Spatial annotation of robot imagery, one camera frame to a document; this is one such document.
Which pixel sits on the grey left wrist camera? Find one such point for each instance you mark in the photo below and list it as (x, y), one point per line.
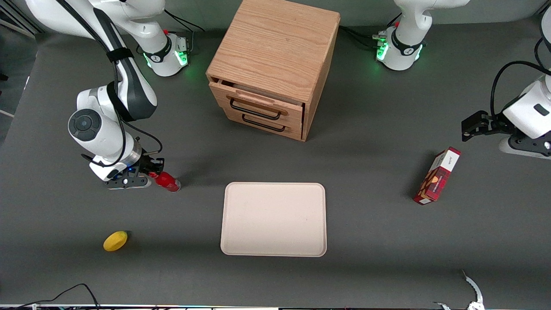
(525, 148)

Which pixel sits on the wooden drawer front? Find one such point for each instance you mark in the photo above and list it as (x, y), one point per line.
(292, 113)
(295, 132)

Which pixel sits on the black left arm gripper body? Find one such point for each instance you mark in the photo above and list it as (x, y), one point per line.
(493, 122)

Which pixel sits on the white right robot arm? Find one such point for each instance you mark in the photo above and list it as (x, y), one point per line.
(97, 144)

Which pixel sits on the cream plastic tray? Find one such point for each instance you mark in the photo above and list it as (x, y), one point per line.
(273, 219)

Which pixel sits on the wooden drawer cabinet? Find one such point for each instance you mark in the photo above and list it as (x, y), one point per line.
(275, 43)

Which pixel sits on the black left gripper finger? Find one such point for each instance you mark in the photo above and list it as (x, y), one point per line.
(473, 133)
(475, 120)

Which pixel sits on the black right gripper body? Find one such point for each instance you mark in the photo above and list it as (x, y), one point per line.
(147, 166)

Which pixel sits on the red coke bottle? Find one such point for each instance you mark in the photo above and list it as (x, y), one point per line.
(168, 181)

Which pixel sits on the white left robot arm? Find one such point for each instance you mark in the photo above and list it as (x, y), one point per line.
(407, 26)

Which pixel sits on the red snack box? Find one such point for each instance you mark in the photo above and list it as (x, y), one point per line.
(437, 176)

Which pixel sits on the yellow toy fruit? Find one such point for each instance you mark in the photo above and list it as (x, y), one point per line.
(115, 241)

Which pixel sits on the white curved plastic strip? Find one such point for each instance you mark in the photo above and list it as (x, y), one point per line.
(473, 285)

